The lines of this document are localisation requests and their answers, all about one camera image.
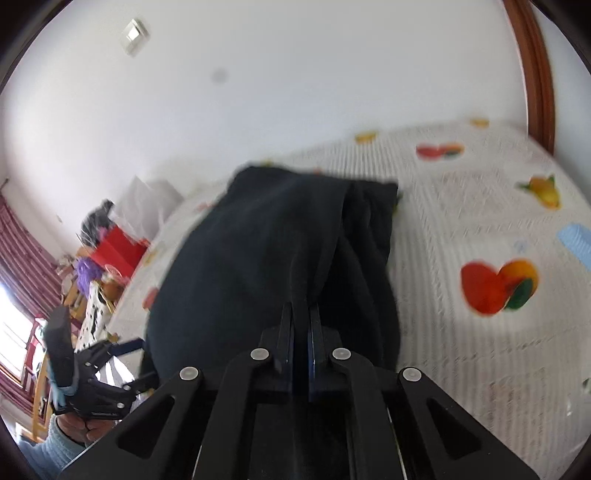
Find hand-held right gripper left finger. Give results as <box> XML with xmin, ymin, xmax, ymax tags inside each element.
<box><xmin>58</xmin><ymin>302</ymin><xmax>297</xmax><ymax>480</ymax></box>

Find person's left forearm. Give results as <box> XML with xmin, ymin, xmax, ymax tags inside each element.
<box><xmin>17</xmin><ymin>414</ymin><xmax>86</xmax><ymax>480</ymax></box>

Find black sweatshirt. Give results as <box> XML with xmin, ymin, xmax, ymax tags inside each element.
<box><xmin>139</xmin><ymin>165</ymin><xmax>402</xmax><ymax>462</ymax></box>

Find person's left hand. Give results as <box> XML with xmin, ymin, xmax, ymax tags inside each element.
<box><xmin>55</xmin><ymin>412</ymin><xmax>117</xmax><ymax>446</ymax></box>

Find white wall switch plate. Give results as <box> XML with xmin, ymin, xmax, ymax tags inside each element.
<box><xmin>121</xmin><ymin>18</ymin><xmax>151</xmax><ymax>57</ymax></box>

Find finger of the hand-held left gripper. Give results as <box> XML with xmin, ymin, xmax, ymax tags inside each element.
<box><xmin>122</xmin><ymin>371</ymin><xmax>158</xmax><ymax>398</ymax></box>
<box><xmin>110</xmin><ymin>338</ymin><xmax>147</xmax><ymax>357</ymax></box>

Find light blue striped cloth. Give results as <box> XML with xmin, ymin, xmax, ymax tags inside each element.
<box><xmin>557</xmin><ymin>223</ymin><xmax>591</xmax><ymax>271</ymax></box>

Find black spotted white cloth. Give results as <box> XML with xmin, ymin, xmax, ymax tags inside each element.
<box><xmin>76</xmin><ymin>281</ymin><xmax>117</xmax><ymax>352</ymax></box>

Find purple fluffy item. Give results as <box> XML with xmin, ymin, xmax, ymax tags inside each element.
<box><xmin>74</xmin><ymin>257</ymin><xmax>103</xmax><ymax>297</ymax></box>

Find white plastic bag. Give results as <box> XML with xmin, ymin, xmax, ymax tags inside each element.
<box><xmin>113</xmin><ymin>175</ymin><xmax>185</xmax><ymax>236</ymax></box>

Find red bag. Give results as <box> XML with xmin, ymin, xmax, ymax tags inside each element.
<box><xmin>90</xmin><ymin>226</ymin><xmax>151</xmax><ymax>278</ymax></box>

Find bright window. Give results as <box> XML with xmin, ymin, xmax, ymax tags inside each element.
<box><xmin>0</xmin><ymin>286</ymin><xmax>36</xmax><ymax>384</ymax></box>

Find fruit print bed sheet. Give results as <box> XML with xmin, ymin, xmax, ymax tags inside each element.
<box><xmin>74</xmin><ymin>117</ymin><xmax>591</xmax><ymax>480</ymax></box>

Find brown wooden door frame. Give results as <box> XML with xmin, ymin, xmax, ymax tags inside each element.
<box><xmin>503</xmin><ymin>0</ymin><xmax>556</xmax><ymax>156</ymax></box>

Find dark grey cloth bundle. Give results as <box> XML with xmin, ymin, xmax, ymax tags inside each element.
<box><xmin>82</xmin><ymin>199</ymin><xmax>116</xmax><ymax>241</ymax></box>

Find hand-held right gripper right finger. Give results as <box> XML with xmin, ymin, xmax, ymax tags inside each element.
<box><xmin>307</xmin><ymin>304</ymin><xmax>541</xmax><ymax>480</ymax></box>

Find red striped curtain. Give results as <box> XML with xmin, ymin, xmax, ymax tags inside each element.
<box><xmin>0</xmin><ymin>194</ymin><xmax>64</xmax><ymax>407</ymax></box>

